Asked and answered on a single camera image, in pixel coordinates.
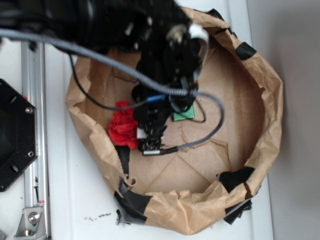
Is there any metal corner bracket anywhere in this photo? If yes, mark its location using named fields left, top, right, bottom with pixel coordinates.
left=14, top=206, right=47, bottom=240

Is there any grey braided cable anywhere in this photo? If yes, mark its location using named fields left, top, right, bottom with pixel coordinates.
left=0, top=28, right=226, bottom=156

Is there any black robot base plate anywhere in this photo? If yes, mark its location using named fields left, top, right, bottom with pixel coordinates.
left=0, top=79, right=37, bottom=193

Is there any aluminium extrusion rail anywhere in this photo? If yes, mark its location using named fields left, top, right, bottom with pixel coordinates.
left=14, top=42, right=51, bottom=240

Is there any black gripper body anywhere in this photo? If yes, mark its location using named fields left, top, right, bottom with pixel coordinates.
left=131, top=23, right=209, bottom=156

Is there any green rectangular block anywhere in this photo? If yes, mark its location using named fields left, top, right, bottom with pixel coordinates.
left=172, top=105, right=196, bottom=122

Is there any red paper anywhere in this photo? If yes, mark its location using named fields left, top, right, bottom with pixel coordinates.
left=107, top=108, right=139, bottom=149

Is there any brown paper bag bin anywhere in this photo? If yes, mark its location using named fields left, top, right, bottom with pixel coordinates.
left=66, top=8, right=283, bottom=235

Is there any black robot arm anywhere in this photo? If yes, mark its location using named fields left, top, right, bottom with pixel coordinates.
left=0, top=0, right=209, bottom=155

